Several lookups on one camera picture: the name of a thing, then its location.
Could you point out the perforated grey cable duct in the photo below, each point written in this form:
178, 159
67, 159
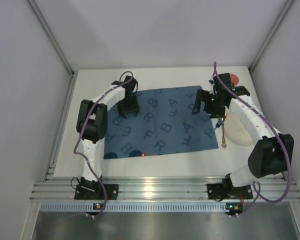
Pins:
138, 207

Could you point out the cream round plate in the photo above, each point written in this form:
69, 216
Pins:
236, 130

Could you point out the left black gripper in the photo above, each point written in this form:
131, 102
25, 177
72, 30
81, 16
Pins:
127, 109

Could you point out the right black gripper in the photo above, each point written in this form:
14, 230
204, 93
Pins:
206, 104

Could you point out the gold metal fork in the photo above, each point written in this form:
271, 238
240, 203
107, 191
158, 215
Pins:
223, 140

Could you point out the left aluminium frame post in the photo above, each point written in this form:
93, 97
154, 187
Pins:
50, 35

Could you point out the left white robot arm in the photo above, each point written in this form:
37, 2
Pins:
92, 121

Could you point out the right aluminium frame post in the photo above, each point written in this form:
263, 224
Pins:
285, 9

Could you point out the aluminium mounting rail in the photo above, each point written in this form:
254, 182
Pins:
140, 188

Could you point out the blue letter placemat cloth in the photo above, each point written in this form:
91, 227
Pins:
164, 125

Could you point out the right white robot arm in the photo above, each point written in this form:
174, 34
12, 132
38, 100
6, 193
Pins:
272, 152

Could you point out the aluminium frame post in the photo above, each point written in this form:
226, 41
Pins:
285, 9
50, 35

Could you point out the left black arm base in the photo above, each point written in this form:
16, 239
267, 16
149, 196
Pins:
83, 192

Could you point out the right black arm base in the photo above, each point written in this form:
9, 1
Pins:
217, 192

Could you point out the pink plastic cup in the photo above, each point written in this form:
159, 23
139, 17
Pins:
234, 79

